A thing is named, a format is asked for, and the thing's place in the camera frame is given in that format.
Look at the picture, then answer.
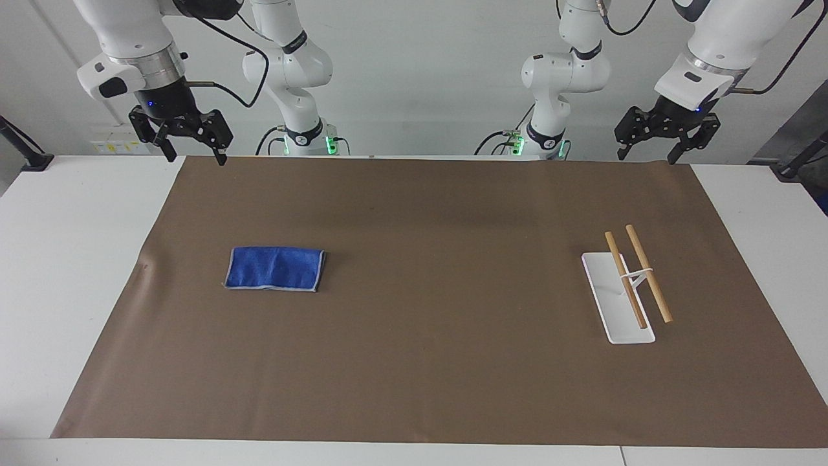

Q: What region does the black cable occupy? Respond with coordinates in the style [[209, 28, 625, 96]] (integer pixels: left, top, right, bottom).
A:
[[255, 126, 287, 157], [598, 0, 659, 37], [734, 0, 817, 96], [183, 13, 270, 109], [474, 105, 535, 157]]

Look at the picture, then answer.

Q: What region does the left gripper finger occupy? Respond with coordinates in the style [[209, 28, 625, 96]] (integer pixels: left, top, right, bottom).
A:
[[667, 114, 721, 165], [614, 106, 661, 161]]

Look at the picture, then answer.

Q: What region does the black stand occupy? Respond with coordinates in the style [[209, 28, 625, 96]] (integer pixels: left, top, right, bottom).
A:
[[0, 115, 54, 173], [769, 129, 828, 183]]

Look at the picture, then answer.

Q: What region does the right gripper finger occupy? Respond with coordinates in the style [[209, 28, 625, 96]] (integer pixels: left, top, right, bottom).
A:
[[193, 109, 234, 166], [128, 107, 177, 163]]

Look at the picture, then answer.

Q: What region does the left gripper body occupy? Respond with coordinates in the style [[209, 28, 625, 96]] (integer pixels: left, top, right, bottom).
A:
[[650, 91, 721, 129]]

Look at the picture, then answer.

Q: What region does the blue towel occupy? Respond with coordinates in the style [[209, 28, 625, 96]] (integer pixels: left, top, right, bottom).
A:
[[224, 246, 327, 293]]

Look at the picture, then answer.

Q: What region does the white rack with wooden bars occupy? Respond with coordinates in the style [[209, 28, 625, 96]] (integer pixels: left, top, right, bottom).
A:
[[581, 224, 674, 345]]

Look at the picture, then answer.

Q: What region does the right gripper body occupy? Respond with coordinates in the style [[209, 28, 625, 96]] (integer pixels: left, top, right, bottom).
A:
[[134, 76, 209, 134]]

